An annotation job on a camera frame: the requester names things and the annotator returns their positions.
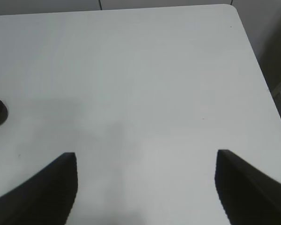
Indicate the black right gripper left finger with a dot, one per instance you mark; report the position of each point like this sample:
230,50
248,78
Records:
46,198

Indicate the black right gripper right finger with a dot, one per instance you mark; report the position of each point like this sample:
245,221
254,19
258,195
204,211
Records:
248,196

